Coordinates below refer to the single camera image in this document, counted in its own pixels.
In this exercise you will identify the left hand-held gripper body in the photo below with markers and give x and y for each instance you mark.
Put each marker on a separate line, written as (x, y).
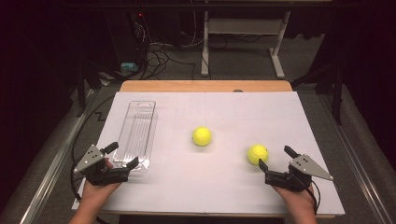
(93, 158)

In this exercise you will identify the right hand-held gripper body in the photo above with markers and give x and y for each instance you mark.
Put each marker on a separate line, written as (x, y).
(306, 166)

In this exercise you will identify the yellow tennis ball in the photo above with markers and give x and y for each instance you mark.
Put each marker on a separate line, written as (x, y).
(257, 154)
(201, 136)

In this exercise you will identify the clear plastic tray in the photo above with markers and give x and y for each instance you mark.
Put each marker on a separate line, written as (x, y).
(137, 137)

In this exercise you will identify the person's left hand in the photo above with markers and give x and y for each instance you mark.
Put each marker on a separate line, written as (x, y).
(96, 193)

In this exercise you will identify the person's right hand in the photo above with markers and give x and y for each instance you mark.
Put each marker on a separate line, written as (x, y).
(295, 200)

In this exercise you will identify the white board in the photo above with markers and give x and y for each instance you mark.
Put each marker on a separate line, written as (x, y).
(202, 180)

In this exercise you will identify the black stand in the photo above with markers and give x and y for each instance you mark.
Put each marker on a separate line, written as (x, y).
(333, 84)
(85, 84)

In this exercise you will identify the teal small object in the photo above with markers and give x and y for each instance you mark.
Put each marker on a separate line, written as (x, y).
(129, 66)

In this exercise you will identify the wooden table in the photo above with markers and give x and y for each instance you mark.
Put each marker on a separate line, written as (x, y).
(202, 86)

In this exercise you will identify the dark computer tower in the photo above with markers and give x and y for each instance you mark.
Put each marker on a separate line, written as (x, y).
(124, 37)

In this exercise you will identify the aluminium floor rail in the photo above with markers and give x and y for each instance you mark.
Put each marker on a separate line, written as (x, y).
(358, 161)
(53, 165)

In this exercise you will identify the white metal table frame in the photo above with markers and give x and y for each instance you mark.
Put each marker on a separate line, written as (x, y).
(246, 26)

